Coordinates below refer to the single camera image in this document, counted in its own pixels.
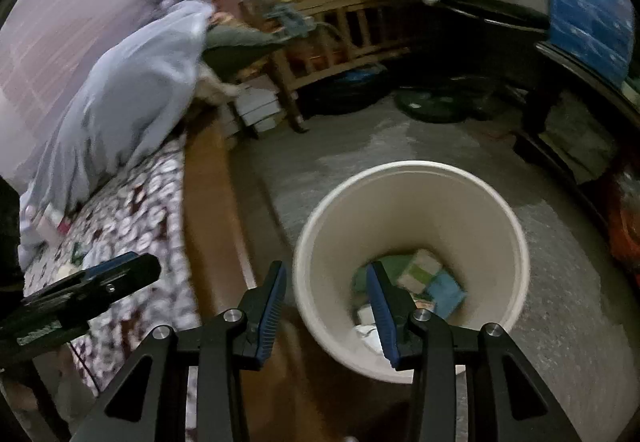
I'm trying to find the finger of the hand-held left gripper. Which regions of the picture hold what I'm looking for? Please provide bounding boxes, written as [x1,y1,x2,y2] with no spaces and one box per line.
[25,251,162,318]

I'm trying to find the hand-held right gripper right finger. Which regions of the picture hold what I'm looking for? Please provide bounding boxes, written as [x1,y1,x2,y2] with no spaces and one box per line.
[366,261,583,442]

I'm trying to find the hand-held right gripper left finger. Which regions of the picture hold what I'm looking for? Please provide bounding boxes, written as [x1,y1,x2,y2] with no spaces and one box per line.
[72,261,288,442]

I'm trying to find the white tissue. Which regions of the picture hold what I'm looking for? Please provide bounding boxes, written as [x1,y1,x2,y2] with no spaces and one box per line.
[355,305,396,353]

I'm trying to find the green soft packet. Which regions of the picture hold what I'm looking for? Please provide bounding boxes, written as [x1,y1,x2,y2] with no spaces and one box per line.
[351,253,417,295]

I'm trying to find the green white carton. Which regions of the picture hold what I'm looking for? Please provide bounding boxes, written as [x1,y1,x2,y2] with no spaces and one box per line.
[397,249,446,294]

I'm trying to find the light blue packet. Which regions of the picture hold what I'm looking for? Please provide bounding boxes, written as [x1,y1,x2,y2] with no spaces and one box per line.
[425,272,467,318]

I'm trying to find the white bucket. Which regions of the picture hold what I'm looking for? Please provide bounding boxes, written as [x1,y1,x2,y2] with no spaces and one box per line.
[292,161,531,385]

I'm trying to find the printed fleece blanket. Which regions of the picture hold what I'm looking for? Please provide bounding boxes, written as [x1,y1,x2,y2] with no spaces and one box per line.
[20,135,208,442]

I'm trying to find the white bottle pink label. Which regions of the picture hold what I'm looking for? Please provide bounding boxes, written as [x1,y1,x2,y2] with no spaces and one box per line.
[39,205,71,237]

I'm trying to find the blue grey quilt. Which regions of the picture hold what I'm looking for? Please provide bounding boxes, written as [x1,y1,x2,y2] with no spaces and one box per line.
[20,0,216,268]

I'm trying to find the cream cloth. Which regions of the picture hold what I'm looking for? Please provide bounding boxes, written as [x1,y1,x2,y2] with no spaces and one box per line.
[195,65,241,106]

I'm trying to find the white cardboard boxes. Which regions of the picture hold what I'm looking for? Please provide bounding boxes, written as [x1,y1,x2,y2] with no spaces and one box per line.
[232,85,281,133]

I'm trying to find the black standing fan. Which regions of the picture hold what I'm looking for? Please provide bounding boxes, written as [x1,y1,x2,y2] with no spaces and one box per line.
[394,85,483,124]

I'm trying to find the black blue bag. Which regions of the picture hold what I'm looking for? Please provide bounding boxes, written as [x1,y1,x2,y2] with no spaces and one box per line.
[307,65,391,115]

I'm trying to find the lilac mosquito net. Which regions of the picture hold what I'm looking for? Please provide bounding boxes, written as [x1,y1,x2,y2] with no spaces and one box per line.
[0,0,176,183]

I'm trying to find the grey green cushion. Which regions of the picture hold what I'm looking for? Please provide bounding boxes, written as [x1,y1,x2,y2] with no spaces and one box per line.
[202,22,286,73]

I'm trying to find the orange red bag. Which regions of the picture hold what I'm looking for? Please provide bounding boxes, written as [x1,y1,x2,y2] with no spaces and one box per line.
[607,167,640,273]

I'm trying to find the dark wooden cabinet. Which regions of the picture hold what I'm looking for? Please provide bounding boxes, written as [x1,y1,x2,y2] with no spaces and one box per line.
[515,40,640,243]

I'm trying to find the blue grey cloth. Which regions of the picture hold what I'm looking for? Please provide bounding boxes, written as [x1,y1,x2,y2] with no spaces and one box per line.
[265,5,316,36]

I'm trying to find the black stool chrome legs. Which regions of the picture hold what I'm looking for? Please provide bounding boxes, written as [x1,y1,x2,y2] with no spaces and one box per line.
[442,0,551,30]

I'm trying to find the wooden bed frame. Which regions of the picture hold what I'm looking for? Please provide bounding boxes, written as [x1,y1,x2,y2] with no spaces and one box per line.
[182,122,416,442]

